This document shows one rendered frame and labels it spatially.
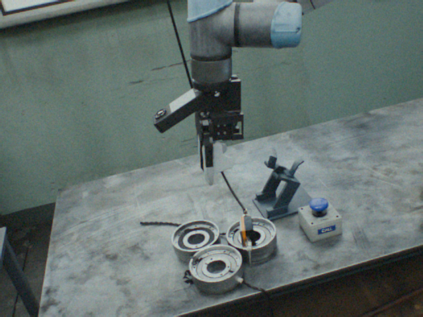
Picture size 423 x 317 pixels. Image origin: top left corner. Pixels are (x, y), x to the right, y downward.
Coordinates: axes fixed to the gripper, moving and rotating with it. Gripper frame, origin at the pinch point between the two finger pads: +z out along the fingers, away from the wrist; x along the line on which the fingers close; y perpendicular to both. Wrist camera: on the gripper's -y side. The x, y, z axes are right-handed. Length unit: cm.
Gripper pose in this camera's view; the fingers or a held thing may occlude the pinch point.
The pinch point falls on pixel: (204, 174)
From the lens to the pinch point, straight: 93.8
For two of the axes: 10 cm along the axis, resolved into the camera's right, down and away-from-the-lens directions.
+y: 9.8, -1.2, 1.6
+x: -2.0, -4.6, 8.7
